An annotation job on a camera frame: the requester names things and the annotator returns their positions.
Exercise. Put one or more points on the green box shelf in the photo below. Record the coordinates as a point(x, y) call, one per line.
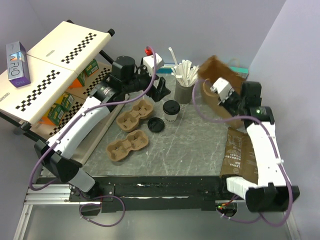
point(91, 68)
point(59, 108)

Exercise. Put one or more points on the grey straw holder cup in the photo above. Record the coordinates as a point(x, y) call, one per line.
point(183, 94)

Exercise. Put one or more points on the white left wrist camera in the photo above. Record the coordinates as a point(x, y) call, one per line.
point(148, 61)

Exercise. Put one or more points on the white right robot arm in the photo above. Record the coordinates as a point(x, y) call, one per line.
point(262, 150)

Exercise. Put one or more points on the brown coffee bean pouch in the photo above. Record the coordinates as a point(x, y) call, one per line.
point(239, 157)

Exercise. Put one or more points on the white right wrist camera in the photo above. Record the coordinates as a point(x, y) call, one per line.
point(222, 88)

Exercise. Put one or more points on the beige checkered shelf rack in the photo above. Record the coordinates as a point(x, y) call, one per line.
point(53, 63)

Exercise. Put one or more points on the purple cardboard box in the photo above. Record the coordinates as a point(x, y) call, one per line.
point(17, 65)

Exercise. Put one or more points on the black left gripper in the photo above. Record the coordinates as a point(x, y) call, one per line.
point(157, 93)

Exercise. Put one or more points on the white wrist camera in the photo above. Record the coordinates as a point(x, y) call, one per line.
point(222, 88)
point(148, 61)

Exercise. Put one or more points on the white paper coffee cup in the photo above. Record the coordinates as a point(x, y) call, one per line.
point(171, 116)

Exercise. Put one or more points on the orange box on shelf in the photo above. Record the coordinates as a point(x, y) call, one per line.
point(79, 82)

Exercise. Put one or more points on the black plastic cup lid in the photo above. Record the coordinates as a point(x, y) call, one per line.
point(155, 124)

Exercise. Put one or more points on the brown pulp cup carrier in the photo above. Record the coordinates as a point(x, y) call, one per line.
point(129, 120)

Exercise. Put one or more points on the green box lower shelf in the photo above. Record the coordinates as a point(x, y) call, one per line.
point(59, 108)

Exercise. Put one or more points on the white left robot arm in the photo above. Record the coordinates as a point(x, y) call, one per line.
point(125, 77)

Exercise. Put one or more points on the brown paper bag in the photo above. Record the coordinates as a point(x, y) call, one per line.
point(212, 69)

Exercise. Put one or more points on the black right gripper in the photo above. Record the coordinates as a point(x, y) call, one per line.
point(224, 104)

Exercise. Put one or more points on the white wrapped straws bundle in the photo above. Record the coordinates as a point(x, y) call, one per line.
point(185, 72)

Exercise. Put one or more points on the black mounting base rail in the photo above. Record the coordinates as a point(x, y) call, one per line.
point(149, 193)

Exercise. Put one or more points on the green box upper shelf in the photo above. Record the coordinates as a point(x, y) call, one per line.
point(91, 68)

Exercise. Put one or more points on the teal flat box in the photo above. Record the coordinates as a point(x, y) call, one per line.
point(166, 69)

